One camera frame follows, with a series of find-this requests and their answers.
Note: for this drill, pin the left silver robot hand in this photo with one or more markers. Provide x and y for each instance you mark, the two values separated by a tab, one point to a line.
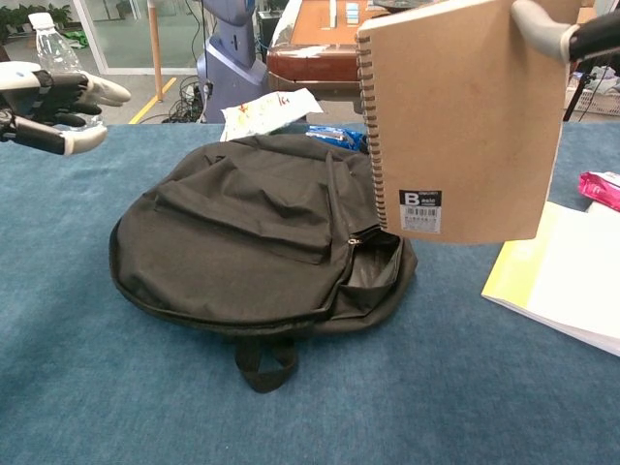
43	131

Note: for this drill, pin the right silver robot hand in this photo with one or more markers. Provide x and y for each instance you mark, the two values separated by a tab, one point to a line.
542	29

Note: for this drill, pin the brown spiral notebook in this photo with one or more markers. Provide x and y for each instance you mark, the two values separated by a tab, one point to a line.
465	121

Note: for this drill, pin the black fabric backpack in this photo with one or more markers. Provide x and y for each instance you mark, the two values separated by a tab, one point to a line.
232	252

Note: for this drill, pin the black tripod stand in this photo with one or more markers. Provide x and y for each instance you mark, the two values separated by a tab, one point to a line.
576	99

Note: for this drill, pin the clear plastic water bottle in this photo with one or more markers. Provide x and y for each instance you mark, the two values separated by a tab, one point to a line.
55	51

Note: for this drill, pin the white plastic basket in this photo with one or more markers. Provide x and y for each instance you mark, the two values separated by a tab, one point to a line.
600	102

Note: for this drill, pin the orange wooden pole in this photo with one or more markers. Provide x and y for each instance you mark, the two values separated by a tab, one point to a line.
155	48

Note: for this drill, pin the pink white spout pouch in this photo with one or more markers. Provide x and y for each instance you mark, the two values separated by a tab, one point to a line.
600	191

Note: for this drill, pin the blue table mat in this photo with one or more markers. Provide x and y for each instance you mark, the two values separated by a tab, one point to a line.
72	315

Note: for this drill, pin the white snack bag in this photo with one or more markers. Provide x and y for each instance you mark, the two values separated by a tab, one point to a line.
261	114

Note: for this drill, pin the blue foil packet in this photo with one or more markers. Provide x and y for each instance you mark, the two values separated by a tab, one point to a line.
334	135

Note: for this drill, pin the brown mahjong table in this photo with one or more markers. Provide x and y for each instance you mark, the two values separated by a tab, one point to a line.
310	63

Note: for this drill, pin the white yellow booklet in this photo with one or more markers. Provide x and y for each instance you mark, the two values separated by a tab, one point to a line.
571	281

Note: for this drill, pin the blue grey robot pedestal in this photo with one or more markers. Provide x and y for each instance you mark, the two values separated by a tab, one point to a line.
227	58

